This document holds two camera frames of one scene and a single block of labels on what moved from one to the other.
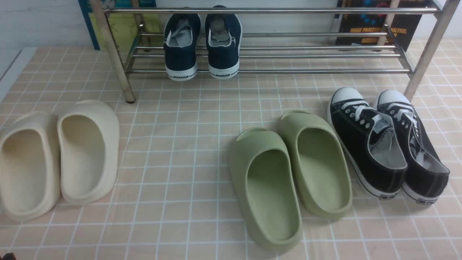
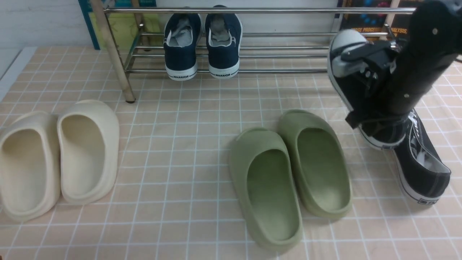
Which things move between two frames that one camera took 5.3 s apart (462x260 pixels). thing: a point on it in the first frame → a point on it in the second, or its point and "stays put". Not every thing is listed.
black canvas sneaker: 368,143 → 384,133
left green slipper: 264,182 stays put
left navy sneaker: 181,33 stays put
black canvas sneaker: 427,174 stays put
